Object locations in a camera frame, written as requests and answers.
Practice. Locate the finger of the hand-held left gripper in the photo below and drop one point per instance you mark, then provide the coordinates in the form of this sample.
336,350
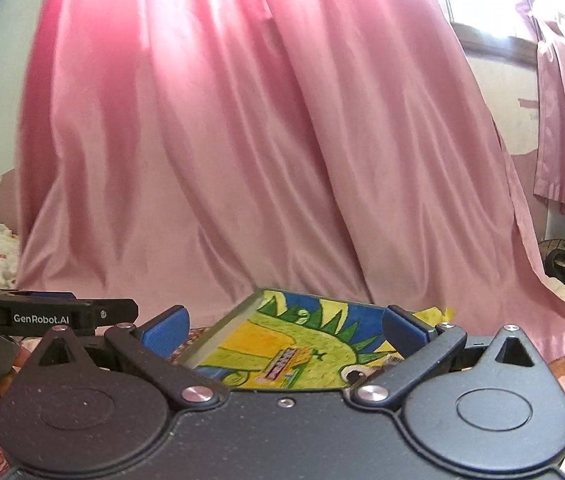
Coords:
37,317

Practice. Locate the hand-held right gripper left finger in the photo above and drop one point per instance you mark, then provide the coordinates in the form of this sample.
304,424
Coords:
170,330

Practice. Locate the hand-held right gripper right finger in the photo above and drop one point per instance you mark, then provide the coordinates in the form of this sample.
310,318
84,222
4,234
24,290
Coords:
402,332

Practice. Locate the grey tray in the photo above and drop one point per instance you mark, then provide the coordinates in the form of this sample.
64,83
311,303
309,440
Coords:
217,330

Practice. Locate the colourful drawing paper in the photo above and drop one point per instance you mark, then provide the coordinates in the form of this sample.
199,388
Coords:
262,340

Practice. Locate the large pink curtain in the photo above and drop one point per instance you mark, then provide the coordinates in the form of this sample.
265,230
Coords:
262,135

